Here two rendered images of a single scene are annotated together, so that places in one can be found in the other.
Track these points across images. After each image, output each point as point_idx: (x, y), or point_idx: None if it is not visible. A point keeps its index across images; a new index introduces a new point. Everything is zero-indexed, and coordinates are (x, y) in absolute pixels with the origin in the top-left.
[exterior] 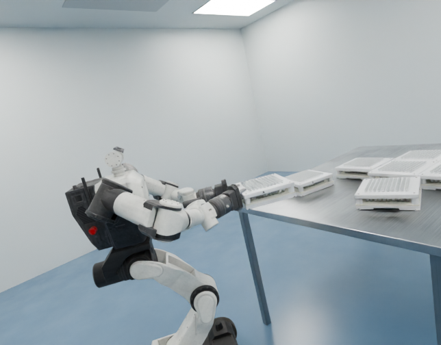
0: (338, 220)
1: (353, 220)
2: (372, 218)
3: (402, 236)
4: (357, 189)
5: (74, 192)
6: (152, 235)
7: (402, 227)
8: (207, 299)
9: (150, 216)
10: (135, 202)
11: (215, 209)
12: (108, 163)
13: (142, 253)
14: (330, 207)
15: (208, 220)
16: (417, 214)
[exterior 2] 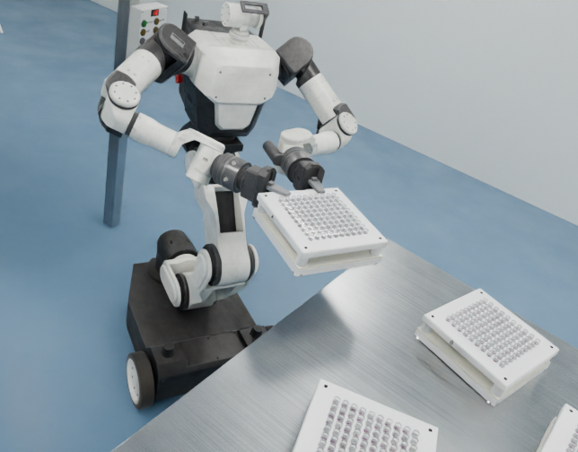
0: (266, 362)
1: (258, 383)
2: (256, 411)
3: (160, 427)
4: (449, 441)
5: (188, 24)
6: (98, 106)
7: (197, 441)
8: (202, 264)
9: (105, 87)
10: (123, 65)
11: (211, 165)
12: (222, 15)
13: None
14: (338, 366)
15: (191, 166)
16: None
